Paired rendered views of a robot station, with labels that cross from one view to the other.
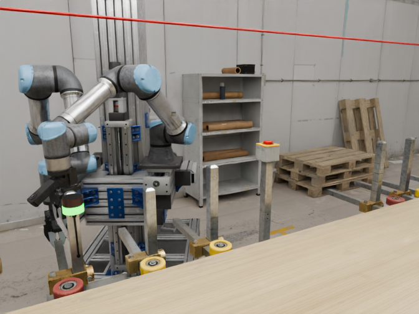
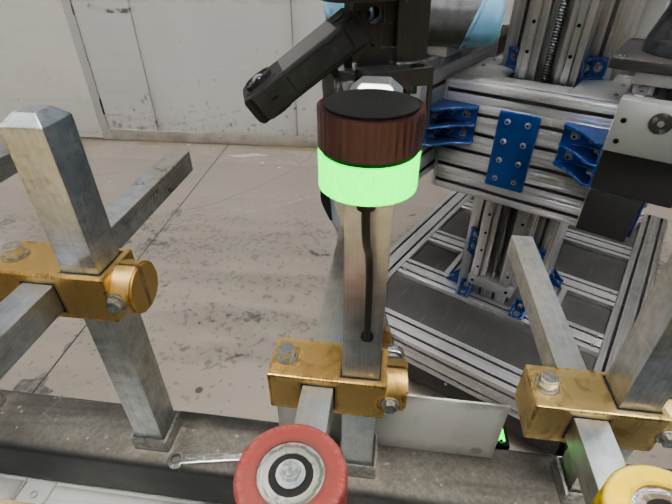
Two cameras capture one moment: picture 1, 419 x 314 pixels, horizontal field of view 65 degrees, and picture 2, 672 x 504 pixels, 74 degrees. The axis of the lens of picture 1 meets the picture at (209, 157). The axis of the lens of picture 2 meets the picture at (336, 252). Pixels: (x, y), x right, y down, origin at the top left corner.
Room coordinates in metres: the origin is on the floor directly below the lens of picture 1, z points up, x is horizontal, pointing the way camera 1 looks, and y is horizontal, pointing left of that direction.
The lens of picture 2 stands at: (0.72, 0.28, 1.21)
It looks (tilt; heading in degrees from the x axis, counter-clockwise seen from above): 35 degrees down; 36
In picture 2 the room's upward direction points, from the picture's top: straight up
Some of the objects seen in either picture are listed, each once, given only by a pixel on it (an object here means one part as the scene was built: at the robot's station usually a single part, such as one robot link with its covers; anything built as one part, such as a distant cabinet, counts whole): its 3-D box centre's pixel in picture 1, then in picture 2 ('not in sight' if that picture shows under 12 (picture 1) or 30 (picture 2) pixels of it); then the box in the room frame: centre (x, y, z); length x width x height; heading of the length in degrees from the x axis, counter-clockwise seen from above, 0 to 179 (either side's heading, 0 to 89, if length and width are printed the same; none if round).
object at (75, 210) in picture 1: (73, 207); (368, 165); (0.93, 0.41, 1.10); 0.06 x 0.06 x 0.02
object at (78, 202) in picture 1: (72, 200); (370, 124); (0.93, 0.41, 1.13); 0.06 x 0.06 x 0.02
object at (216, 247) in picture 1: (220, 258); not in sight; (1.07, -0.04, 0.85); 0.08 x 0.08 x 0.11
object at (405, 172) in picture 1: (404, 179); not in sight; (1.80, -1.11, 0.93); 0.03 x 0.03 x 0.48; 28
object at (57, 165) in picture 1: (57, 163); not in sight; (1.06, 0.50, 1.21); 0.08 x 0.08 x 0.05
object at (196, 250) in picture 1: (207, 245); not in sight; (1.20, 0.01, 0.84); 0.13 x 0.06 x 0.05; 118
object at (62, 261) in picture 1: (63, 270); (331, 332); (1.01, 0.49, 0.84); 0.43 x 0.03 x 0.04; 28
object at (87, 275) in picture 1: (71, 278); (338, 380); (0.96, 0.45, 0.85); 0.13 x 0.06 x 0.05; 118
